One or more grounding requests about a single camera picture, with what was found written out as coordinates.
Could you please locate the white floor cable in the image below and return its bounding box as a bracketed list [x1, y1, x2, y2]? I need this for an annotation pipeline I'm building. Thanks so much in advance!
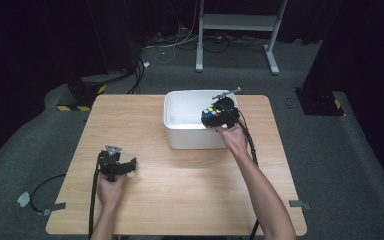
[153, 13, 198, 65]

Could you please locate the white plastic bin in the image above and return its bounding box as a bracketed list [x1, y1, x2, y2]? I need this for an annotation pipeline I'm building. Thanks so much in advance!
[162, 89, 242, 151]

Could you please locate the thin black floor cable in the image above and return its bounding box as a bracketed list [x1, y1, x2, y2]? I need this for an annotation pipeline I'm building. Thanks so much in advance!
[29, 173, 67, 215]

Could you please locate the multicoloured puzzle cube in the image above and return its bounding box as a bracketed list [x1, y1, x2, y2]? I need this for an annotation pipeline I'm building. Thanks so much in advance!
[200, 106, 223, 125]

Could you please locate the black floor cable bundle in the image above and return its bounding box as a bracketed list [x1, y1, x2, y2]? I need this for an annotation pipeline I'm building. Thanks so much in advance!
[127, 57, 146, 95]

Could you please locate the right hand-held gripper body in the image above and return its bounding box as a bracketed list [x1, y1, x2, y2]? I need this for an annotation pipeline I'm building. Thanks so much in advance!
[211, 86, 243, 129]

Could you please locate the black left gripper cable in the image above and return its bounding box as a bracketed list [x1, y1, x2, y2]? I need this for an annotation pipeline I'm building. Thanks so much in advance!
[88, 152, 102, 240]

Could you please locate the black cable tangle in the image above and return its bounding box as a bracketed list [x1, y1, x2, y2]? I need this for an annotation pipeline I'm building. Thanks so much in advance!
[142, 31, 268, 55]

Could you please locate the grey tape strip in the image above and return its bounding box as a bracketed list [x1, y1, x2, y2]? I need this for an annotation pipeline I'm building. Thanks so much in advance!
[41, 201, 67, 217]
[288, 199, 312, 211]

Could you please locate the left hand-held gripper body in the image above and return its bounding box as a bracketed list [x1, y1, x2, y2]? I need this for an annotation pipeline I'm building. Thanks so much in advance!
[97, 144, 128, 183]

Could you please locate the person's left hand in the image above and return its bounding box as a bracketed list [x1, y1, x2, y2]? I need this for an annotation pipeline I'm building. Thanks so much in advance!
[96, 172, 128, 208]

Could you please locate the white metal stand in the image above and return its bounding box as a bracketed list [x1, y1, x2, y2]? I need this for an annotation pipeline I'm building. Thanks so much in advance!
[194, 0, 290, 76]

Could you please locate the person's right hand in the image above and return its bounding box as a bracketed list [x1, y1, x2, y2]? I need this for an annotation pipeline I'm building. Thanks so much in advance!
[215, 119, 250, 158]

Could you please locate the black base with yellow stripes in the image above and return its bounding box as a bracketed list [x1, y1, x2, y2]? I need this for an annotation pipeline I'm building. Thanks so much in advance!
[56, 73, 109, 113]

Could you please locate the black base with yellow mark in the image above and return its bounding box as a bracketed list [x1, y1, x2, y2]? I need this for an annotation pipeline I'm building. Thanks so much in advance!
[294, 86, 346, 118]

